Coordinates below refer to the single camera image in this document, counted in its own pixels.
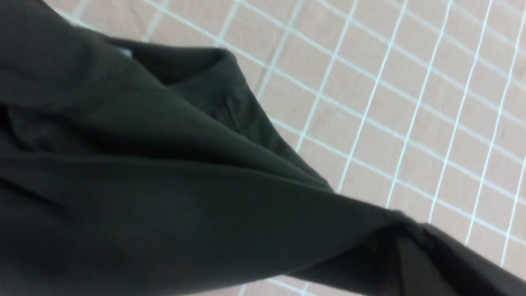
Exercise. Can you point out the dark gray long-sleeved shirt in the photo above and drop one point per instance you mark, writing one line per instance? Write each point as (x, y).
(135, 169)

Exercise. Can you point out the pink checkered tablecloth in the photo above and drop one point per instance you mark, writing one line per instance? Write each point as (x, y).
(415, 105)

